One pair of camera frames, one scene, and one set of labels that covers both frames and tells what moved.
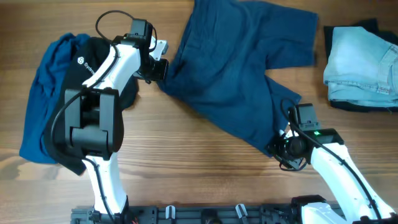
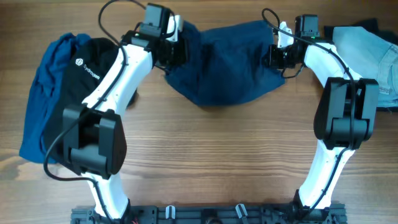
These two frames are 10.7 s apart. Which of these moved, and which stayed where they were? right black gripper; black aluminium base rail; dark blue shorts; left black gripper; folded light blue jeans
Moved: dark blue shorts; left black gripper; right black gripper
Stayed: black aluminium base rail; folded light blue jeans
